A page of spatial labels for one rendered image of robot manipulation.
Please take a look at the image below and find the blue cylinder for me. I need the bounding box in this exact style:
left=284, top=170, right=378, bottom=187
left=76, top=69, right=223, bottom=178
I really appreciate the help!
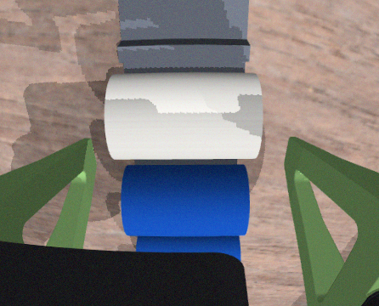
left=121, top=164, right=250, bottom=236
left=136, top=236, right=240, bottom=260

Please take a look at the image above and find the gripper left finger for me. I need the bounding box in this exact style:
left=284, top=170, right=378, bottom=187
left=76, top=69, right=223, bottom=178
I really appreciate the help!
left=0, top=138, right=97, bottom=249

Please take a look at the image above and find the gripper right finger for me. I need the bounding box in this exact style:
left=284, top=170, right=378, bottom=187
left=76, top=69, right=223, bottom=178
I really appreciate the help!
left=284, top=137, right=379, bottom=306

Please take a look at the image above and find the white cylinder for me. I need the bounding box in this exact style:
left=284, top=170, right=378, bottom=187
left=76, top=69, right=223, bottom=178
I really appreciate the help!
left=105, top=72, right=263, bottom=160

